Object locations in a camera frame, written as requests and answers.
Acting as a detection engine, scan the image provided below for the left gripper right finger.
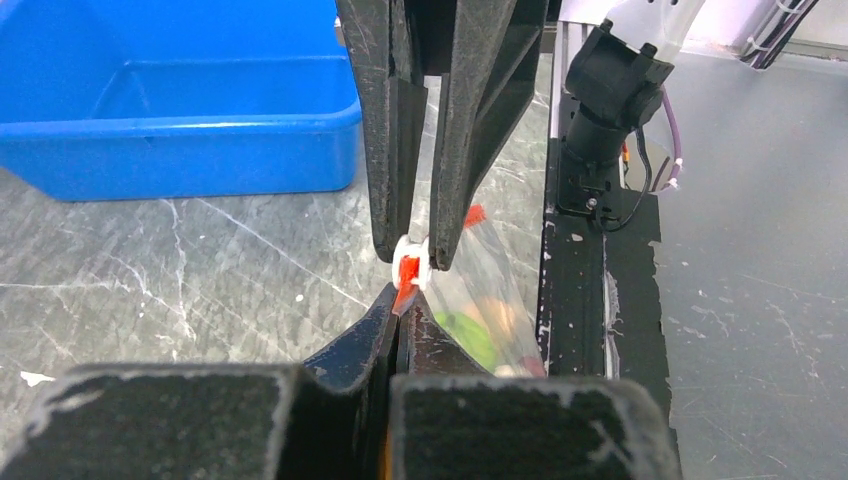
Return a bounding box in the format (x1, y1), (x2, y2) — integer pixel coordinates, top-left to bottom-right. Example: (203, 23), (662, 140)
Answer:
(390, 299), (682, 479)

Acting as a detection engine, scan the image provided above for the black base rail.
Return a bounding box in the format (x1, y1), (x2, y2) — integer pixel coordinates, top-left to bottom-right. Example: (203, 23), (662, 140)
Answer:
(536, 19), (684, 458)

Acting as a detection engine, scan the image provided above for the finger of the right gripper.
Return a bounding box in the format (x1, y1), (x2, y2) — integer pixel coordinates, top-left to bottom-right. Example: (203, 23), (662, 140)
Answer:
(336, 0), (428, 263)
(429, 1), (548, 271)

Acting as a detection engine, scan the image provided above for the blue plastic bin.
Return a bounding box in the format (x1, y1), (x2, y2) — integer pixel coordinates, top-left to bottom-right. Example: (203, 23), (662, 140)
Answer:
(1, 1), (362, 201)

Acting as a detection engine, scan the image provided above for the clear zip top bag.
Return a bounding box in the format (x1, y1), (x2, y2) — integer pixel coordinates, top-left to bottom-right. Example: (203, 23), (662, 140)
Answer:
(391, 204), (547, 377)

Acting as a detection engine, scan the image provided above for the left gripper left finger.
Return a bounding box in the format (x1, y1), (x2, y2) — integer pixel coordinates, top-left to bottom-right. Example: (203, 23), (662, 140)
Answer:
(1, 286), (398, 479)

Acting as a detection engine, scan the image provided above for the green fake fruit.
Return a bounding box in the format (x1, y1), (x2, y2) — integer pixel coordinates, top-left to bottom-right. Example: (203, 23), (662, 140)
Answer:
(434, 312), (499, 371)

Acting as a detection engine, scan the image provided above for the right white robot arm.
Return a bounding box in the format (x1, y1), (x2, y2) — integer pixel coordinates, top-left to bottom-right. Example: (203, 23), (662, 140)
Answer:
(337, 1), (701, 271)

